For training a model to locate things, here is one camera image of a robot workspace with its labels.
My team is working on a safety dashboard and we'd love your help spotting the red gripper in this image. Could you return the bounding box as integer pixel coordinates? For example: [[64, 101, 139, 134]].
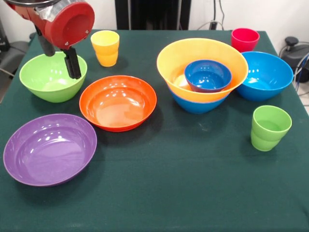
[[6, 0, 96, 80]]

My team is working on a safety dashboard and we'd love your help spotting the orange-red shallow bowl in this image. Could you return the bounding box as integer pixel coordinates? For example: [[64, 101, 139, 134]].
[[79, 75, 158, 132]]

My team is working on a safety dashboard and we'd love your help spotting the large yellow-orange bowl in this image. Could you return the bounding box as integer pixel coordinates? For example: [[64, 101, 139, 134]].
[[156, 38, 249, 102]]

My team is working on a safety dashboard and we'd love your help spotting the small dark blue bowl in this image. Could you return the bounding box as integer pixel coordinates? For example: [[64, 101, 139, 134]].
[[184, 59, 232, 93]]

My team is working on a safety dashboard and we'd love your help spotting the green bowl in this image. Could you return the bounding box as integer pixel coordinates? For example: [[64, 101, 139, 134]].
[[19, 51, 88, 103]]

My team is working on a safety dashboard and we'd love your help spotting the yellow cup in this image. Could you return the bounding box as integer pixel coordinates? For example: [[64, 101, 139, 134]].
[[90, 30, 120, 67]]

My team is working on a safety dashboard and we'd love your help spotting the grey office chair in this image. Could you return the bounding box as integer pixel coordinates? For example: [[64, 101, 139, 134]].
[[0, 41, 31, 73]]

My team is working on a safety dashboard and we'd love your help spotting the purple bowl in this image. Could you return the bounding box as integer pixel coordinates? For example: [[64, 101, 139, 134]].
[[3, 114, 98, 187]]

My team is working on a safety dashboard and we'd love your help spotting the light blue bowl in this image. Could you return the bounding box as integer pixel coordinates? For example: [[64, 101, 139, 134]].
[[168, 84, 230, 115], [235, 51, 294, 102]]

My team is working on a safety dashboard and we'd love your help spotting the dark green tablecloth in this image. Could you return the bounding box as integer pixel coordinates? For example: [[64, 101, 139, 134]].
[[0, 29, 309, 232]]

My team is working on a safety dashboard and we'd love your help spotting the red cup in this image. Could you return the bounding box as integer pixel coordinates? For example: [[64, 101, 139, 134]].
[[231, 28, 261, 53]]

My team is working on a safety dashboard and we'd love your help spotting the green cup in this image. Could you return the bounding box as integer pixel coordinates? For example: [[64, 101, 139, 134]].
[[251, 105, 293, 152]]

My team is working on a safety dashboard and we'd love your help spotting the black wall cable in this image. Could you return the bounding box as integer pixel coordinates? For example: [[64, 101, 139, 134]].
[[197, 0, 226, 31]]

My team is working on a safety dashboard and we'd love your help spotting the tangle of cables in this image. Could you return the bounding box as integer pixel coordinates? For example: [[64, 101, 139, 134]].
[[292, 53, 309, 95]]

